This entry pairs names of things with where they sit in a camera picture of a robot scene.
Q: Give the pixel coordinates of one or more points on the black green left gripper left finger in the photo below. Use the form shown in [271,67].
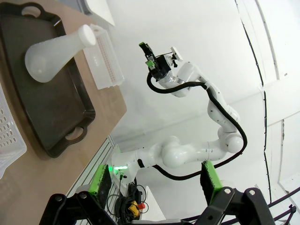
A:
[100,180]

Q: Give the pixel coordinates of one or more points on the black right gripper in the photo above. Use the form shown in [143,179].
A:
[161,66]

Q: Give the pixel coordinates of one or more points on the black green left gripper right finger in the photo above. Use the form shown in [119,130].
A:
[212,180]

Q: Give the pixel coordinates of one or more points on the white plastic erlenmeyer flask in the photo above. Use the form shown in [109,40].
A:
[47,56]

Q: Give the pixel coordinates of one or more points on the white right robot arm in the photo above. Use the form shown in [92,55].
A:
[178,154]

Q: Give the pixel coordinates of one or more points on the yellow red emergency stop button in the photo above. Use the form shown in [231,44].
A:
[134,206]

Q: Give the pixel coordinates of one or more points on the clear plastic test tube rack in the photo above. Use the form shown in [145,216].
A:
[105,61]

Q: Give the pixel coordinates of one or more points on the white perforated plastic basket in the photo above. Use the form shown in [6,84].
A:
[9,138]

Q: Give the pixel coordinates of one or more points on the aluminium table frame rail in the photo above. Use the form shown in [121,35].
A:
[98,161]

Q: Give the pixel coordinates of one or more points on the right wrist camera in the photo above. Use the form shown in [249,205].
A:
[176,54]

